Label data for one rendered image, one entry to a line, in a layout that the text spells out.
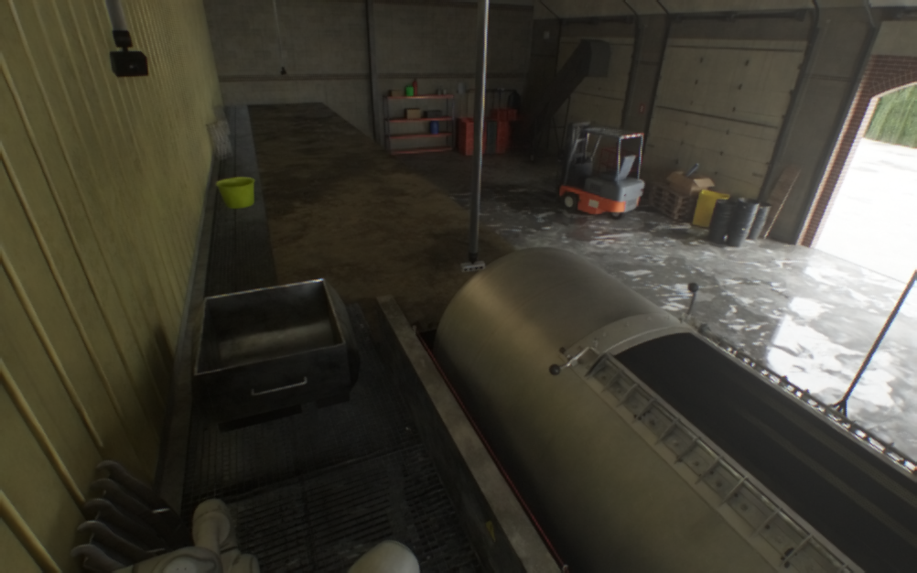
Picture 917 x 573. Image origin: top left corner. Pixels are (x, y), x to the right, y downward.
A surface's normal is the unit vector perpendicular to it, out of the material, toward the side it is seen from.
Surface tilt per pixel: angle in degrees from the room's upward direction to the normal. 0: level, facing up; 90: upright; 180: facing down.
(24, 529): 90
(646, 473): 42
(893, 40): 90
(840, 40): 90
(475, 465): 1
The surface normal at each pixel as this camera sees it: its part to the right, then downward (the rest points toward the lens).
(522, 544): 0.03, -0.86
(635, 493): -0.66, -0.46
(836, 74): -0.91, 0.18
